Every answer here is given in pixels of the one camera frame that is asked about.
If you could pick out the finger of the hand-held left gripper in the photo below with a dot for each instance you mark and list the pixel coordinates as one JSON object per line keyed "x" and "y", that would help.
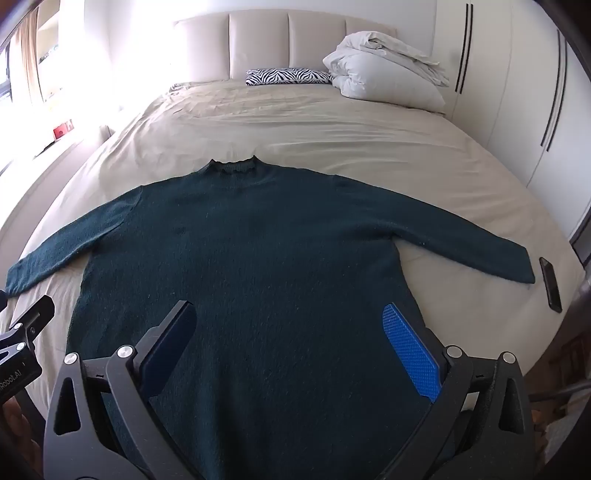
{"x": 32, "y": 323}

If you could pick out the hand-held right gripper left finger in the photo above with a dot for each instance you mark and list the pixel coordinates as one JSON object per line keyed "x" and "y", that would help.
{"x": 171, "y": 341}

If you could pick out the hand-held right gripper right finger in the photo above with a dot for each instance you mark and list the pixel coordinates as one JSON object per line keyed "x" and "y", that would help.
{"x": 411, "y": 350}

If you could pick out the dark teal knit sweater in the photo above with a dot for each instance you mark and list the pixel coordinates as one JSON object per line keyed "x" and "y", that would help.
{"x": 277, "y": 258}

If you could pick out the black phone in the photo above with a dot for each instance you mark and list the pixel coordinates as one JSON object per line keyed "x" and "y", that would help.
{"x": 550, "y": 284}

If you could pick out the red box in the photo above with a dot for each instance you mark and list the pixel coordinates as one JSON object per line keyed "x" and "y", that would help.
{"x": 62, "y": 130}

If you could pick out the bed with beige sheet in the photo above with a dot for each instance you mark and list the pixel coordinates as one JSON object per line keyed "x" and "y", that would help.
{"x": 323, "y": 134}

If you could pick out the white pillow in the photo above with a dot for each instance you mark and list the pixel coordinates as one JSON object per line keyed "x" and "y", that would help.
{"x": 392, "y": 87}

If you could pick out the beige curtain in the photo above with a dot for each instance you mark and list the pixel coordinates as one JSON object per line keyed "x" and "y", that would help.
{"x": 25, "y": 55}

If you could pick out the white wardrobe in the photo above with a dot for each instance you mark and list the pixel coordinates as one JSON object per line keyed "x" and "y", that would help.
{"x": 508, "y": 92}

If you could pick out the zebra print pillow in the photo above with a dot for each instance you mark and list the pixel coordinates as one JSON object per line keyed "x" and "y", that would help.
{"x": 288, "y": 76}

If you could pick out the folded white duvet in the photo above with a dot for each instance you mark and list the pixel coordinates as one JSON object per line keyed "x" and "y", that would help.
{"x": 388, "y": 53}

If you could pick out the beige padded headboard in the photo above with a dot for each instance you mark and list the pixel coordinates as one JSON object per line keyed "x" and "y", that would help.
{"x": 286, "y": 46}

